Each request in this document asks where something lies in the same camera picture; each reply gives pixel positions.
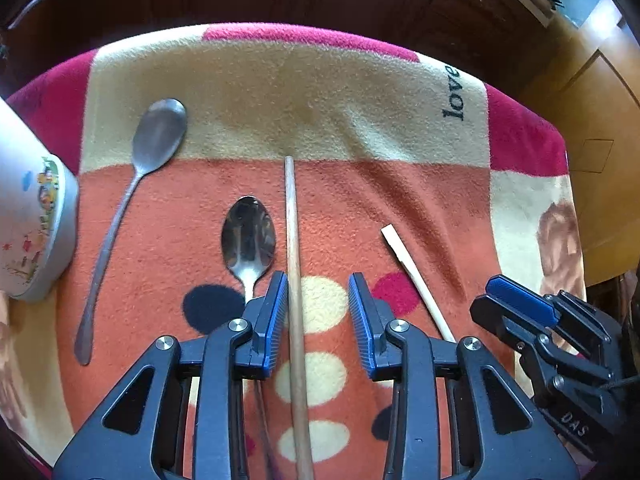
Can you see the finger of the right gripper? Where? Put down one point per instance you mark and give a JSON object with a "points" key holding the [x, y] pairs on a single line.
{"points": [[520, 297], [519, 326]]}

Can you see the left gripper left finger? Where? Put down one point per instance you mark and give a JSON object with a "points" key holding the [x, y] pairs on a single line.
{"points": [[138, 430]]}

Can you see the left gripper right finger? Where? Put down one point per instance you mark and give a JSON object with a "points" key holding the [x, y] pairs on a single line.
{"points": [[496, 432]]}

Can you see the long wooden chopstick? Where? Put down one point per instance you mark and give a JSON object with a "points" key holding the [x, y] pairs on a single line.
{"points": [[298, 385]]}

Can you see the long-handled steel spoon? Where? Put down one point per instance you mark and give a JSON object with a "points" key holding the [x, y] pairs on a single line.
{"points": [[159, 134]]}

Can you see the dark wooden kitchen cabinets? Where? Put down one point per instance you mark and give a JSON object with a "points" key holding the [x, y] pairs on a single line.
{"points": [[503, 42]]}

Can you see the pale wooden chopstick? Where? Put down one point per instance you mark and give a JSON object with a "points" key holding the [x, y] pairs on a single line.
{"points": [[397, 246]]}

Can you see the small steel teaspoon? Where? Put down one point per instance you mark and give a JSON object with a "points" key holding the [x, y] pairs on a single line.
{"points": [[248, 242]]}

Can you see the light wooden cabinet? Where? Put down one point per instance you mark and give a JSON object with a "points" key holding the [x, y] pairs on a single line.
{"points": [[587, 85]]}

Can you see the colourful fleece blanket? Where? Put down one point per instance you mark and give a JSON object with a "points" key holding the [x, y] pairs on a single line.
{"points": [[474, 183]]}

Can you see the white cartoon thermos jar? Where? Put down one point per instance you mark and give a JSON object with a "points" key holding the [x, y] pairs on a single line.
{"points": [[38, 210]]}

